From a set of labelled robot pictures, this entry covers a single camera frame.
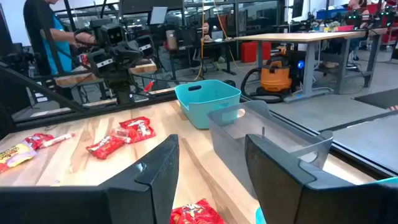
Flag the person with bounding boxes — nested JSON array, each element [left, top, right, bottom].
[[23, 0, 97, 76], [201, 21, 214, 43]]

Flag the yellow hanging cable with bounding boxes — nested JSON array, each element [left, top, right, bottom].
[[194, 0, 206, 81]]

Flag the black vacuum hose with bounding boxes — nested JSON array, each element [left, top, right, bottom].
[[240, 67, 285, 104]]

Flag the dark teal plastic bin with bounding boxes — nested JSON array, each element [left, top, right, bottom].
[[174, 79, 243, 130]]

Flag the red Skittles candy bag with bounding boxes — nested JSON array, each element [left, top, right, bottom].
[[119, 116, 157, 144], [24, 133, 55, 151], [169, 198, 225, 224], [85, 135, 126, 161]]

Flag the yellow Sour Patch bag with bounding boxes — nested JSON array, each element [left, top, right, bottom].
[[0, 142, 38, 174]]

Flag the wooden workbench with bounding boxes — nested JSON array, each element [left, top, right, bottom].
[[55, 58, 158, 88]]

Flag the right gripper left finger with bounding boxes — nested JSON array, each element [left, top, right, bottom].
[[101, 134, 180, 224]]

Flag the white screen monitor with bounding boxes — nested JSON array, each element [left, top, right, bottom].
[[149, 6, 169, 26]]

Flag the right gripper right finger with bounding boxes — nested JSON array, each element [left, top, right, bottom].
[[244, 134, 364, 224]]

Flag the black floor mat striped edge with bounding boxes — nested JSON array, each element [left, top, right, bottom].
[[353, 88, 398, 111]]

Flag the wooden desk grey legs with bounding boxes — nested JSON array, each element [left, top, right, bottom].
[[234, 27, 389, 103]]

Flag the pink candy roll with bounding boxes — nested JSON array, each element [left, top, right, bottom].
[[108, 126, 133, 144], [42, 133, 76, 148]]

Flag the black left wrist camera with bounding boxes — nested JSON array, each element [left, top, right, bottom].
[[98, 23, 127, 48]]

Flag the grey translucent plastic bin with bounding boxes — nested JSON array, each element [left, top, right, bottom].
[[207, 100, 334, 200]]

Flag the red cabinet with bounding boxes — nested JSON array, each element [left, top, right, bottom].
[[241, 40, 272, 63]]

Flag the orange shop vacuum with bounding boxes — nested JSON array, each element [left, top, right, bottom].
[[259, 46, 293, 93]]

